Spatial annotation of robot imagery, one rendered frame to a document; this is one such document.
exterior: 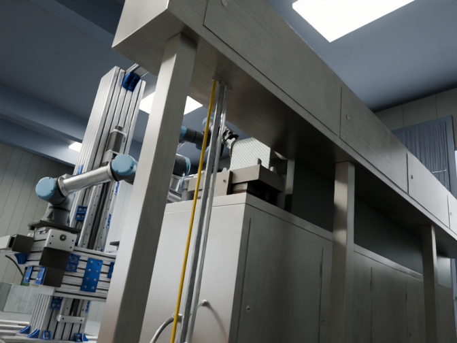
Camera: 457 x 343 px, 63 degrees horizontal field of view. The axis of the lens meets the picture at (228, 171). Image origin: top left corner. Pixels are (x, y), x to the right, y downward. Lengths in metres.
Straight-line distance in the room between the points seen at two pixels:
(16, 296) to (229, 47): 7.08
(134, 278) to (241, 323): 0.57
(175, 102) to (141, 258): 0.37
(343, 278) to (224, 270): 0.46
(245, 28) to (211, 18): 0.14
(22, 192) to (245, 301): 8.10
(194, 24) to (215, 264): 0.78
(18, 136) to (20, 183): 1.35
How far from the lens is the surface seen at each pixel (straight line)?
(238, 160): 1.79
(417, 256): 2.84
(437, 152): 4.87
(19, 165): 9.22
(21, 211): 9.08
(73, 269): 2.28
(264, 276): 1.37
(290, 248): 1.50
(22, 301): 7.83
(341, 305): 1.48
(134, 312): 0.81
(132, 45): 1.11
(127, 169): 2.03
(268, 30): 1.26
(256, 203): 1.35
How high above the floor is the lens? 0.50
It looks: 20 degrees up
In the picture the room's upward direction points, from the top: 8 degrees clockwise
